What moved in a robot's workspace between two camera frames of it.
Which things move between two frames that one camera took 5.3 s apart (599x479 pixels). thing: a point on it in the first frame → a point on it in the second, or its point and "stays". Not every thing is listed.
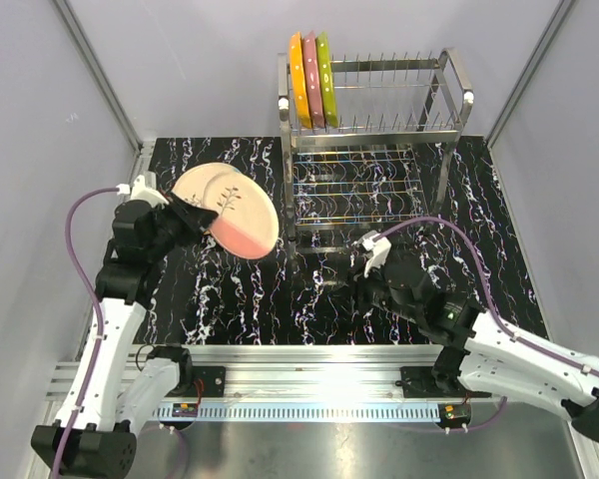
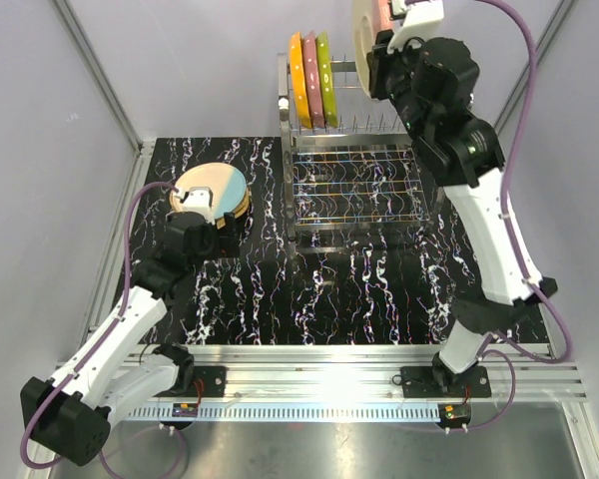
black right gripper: [359, 283] → [378, 60]
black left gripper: [199, 219] → [226, 245]
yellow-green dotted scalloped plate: [326, 87] stays
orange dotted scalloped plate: [299, 91] stays
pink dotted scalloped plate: [312, 80] stays
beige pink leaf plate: [248, 224] → [368, 18]
